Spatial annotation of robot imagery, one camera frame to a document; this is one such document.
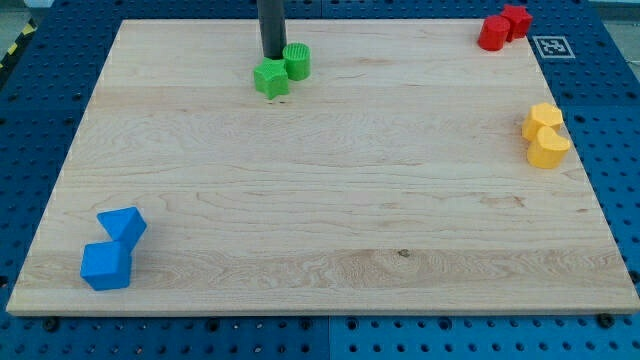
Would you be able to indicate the blue triangle block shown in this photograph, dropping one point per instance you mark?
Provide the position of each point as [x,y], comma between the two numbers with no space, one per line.
[124,225]

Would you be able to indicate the green star block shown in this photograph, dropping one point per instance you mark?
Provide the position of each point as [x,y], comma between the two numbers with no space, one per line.
[271,78]

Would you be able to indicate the wooden board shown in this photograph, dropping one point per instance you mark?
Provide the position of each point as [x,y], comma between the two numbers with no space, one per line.
[393,180]

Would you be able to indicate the yellow hexagon block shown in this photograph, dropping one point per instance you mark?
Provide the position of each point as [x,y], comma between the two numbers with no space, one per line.
[541,115]

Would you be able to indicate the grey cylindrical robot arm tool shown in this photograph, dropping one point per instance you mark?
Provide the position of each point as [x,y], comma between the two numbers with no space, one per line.
[271,17]

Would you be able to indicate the red cylinder block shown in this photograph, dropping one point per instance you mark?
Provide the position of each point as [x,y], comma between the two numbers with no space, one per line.
[493,33]

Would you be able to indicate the blue cube block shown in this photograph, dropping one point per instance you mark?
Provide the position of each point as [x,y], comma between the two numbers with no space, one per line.
[106,265]

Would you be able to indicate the yellow heart block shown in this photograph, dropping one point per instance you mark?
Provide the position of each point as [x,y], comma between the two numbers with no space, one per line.
[547,149]

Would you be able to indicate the green cylinder block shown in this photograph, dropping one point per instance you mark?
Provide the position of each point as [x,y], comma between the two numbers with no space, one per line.
[297,58]

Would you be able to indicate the white fiducial marker tag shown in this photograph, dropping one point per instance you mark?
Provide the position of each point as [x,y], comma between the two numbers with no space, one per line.
[553,47]

